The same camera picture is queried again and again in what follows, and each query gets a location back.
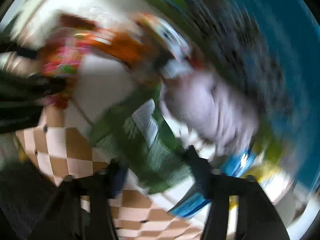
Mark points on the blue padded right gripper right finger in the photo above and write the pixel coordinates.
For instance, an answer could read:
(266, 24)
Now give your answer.
(201, 171)

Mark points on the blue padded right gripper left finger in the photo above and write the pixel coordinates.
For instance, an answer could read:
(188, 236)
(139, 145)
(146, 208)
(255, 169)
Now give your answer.
(118, 175)

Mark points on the long blue snack pack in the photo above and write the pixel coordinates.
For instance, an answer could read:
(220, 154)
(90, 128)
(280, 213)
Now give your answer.
(221, 183)

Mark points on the green snack packet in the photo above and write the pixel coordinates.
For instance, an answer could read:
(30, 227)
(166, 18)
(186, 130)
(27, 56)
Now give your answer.
(135, 132)

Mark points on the red snack packet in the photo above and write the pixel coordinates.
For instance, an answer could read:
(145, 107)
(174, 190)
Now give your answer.
(63, 52)

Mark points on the cardboard box with blue print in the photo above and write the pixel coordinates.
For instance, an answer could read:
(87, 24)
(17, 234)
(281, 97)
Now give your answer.
(269, 50)

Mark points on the lilac rolled cloth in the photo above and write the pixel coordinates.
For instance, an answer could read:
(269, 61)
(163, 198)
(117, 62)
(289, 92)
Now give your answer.
(215, 110)

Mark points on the yellow silver snack packet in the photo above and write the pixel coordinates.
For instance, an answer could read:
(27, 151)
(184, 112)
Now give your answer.
(261, 159)

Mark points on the orange snack packet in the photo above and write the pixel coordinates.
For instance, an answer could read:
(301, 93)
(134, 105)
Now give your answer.
(119, 42)

